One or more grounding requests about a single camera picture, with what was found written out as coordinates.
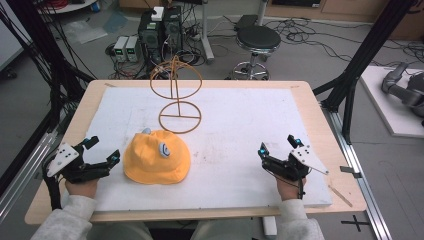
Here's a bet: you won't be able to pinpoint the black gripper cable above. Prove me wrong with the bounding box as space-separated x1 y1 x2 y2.
42 164 64 211
297 178 307 201

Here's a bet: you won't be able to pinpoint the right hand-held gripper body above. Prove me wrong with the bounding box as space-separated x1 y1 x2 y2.
261 144 330 183

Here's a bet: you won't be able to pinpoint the tangle of black floor cables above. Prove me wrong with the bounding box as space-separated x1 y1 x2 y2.
223 14 424 68

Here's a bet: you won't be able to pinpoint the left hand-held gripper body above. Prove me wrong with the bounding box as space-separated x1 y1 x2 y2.
45 141 112 184

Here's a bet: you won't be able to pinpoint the person's right hand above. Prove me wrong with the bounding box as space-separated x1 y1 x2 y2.
275 176 307 202

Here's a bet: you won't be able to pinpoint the black computer tower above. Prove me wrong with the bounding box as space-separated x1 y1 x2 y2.
137 5 183 66

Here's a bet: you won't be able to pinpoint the white table leg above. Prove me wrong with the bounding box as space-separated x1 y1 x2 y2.
199 0 216 65

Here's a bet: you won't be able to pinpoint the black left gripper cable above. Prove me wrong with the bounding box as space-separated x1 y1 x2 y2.
42 164 64 211

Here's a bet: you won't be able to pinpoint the brown wire hat stand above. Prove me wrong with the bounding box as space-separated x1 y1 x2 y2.
149 55 204 135

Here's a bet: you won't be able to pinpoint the grey bench power supply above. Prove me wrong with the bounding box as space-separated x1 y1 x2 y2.
125 35 140 63
113 35 129 62

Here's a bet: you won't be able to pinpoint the person's left hand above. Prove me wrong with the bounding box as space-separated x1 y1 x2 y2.
65 179 100 200

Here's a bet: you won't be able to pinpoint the white box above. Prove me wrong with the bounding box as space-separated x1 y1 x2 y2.
151 6 165 22

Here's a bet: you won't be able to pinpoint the white floor platform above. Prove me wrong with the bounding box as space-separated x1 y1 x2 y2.
359 65 424 139

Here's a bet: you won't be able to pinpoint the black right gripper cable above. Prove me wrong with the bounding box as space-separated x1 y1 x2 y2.
297 178 307 201

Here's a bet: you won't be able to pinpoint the thin wooden stick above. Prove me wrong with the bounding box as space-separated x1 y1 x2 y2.
327 184 354 208

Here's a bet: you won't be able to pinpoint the aluminium rail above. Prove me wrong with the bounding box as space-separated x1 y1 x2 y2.
0 131 58 224
321 103 394 240

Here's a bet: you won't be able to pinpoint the black frame post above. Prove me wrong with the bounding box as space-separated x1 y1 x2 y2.
0 0 96 198
312 0 418 145

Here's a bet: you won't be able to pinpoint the person's legs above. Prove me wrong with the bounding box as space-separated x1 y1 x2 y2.
87 219 279 240

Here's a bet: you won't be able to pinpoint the white foam mat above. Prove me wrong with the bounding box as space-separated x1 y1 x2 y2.
61 86 334 213

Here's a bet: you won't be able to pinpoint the yellow bucket hat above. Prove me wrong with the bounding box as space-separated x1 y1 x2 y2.
122 127 192 186

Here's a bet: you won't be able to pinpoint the black round stool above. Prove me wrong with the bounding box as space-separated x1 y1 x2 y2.
231 25 282 81

